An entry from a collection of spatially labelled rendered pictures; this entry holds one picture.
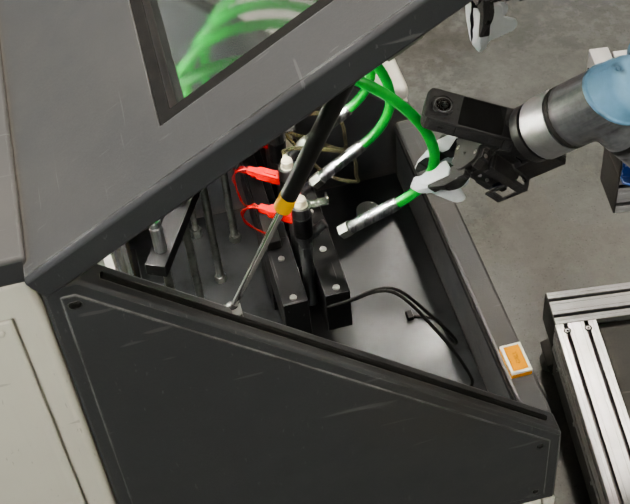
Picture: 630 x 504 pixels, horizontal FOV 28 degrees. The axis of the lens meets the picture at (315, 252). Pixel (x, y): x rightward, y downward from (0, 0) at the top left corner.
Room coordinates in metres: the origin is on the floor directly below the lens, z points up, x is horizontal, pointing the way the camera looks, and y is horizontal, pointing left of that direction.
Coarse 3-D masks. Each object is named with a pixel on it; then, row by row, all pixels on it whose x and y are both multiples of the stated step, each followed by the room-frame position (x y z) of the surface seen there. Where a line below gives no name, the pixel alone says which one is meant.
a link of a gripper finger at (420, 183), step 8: (440, 168) 1.10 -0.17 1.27; (448, 168) 1.09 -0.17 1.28; (416, 176) 1.13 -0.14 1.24; (424, 176) 1.11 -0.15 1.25; (432, 176) 1.10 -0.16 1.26; (440, 176) 1.09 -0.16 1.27; (416, 184) 1.12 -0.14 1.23; (424, 184) 1.10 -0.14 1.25; (464, 184) 1.09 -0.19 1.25; (424, 192) 1.11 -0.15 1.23; (432, 192) 1.09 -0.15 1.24; (440, 192) 1.10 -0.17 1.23; (448, 192) 1.10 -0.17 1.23; (456, 192) 1.10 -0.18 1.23; (456, 200) 1.10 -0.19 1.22
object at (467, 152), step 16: (512, 112) 1.08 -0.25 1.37; (512, 128) 1.05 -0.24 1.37; (464, 144) 1.10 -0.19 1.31; (480, 144) 1.07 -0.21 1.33; (464, 160) 1.08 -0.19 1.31; (480, 160) 1.06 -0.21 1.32; (496, 160) 1.07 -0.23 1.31; (512, 160) 1.07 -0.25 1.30; (528, 160) 1.06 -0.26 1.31; (544, 160) 1.04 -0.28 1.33; (560, 160) 1.04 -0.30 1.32; (480, 176) 1.08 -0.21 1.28; (496, 176) 1.06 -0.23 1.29; (512, 176) 1.06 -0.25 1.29; (528, 176) 1.06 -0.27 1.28
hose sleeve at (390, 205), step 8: (392, 200) 1.14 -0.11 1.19; (376, 208) 1.14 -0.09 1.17; (384, 208) 1.14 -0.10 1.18; (392, 208) 1.13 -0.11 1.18; (400, 208) 1.13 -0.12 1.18; (360, 216) 1.14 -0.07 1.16; (368, 216) 1.14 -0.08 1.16; (376, 216) 1.13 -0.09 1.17; (384, 216) 1.13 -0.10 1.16; (352, 224) 1.14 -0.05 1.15; (360, 224) 1.14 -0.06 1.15; (368, 224) 1.13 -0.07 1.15; (352, 232) 1.14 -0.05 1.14
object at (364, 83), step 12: (360, 84) 1.14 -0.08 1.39; (372, 84) 1.14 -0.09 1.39; (384, 96) 1.13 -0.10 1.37; (396, 96) 1.14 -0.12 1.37; (396, 108) 1.13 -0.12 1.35; (408, 108) 1.13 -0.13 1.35; (420, 132) 1.13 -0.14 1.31; (432, 132) 1.13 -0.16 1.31; (432, 144) 1.13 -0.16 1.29; (432, 156) 1.13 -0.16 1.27; (432, 168) 1.13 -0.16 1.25; (408, 192) 1.14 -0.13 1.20; (156, 228) 1.17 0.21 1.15
